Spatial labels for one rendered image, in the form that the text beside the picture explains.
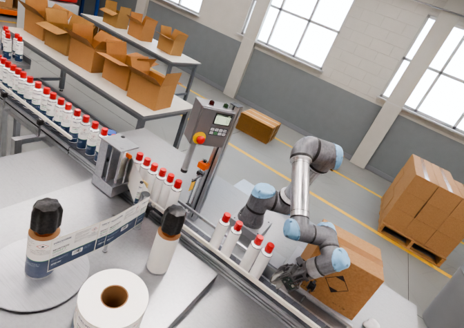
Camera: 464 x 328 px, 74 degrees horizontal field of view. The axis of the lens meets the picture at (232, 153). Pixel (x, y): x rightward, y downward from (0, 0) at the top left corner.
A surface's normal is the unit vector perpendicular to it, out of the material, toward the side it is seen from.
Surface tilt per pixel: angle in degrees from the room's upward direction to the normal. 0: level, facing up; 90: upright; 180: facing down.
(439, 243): 90
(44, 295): 0
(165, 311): 0
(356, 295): 90
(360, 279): 90
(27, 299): 0
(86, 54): 90
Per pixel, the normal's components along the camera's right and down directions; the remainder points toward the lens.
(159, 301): 0.35, -0.84
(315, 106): -0.48, 0.22
